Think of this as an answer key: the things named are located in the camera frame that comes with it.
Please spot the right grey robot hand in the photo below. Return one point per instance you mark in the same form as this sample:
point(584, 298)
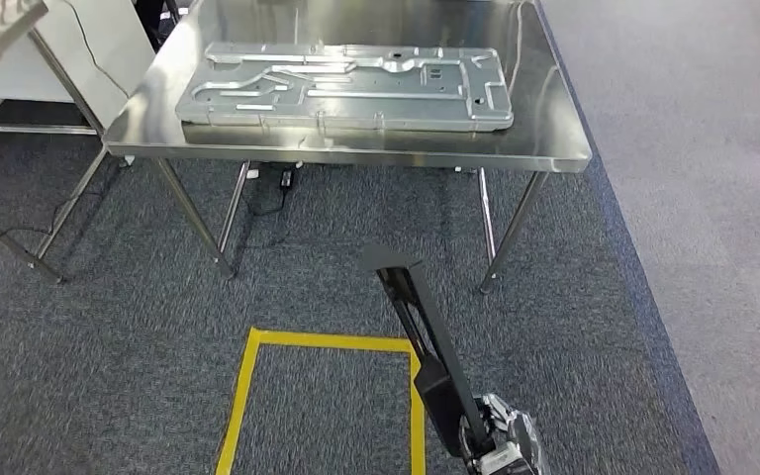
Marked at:
point(518, 429)

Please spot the black plastic frame part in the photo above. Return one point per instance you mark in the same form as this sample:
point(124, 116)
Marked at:
point(442, 393)

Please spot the stainless steel workbench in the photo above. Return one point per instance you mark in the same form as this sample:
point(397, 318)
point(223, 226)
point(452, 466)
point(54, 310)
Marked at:
point(236, 19)

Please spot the yellow floor tape square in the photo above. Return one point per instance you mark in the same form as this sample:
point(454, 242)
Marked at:
point(327, 341)

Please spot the black power adapter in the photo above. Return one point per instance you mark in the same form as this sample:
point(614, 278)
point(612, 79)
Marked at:
point(286, 178)

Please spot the stamped metal plate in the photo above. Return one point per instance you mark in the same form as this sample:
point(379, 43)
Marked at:
point(367, 108)

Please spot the white desk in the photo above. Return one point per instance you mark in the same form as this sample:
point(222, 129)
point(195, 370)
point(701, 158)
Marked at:
point(118, 39)

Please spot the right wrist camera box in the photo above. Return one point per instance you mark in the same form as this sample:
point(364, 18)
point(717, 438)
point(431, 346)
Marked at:
point(501, 459)

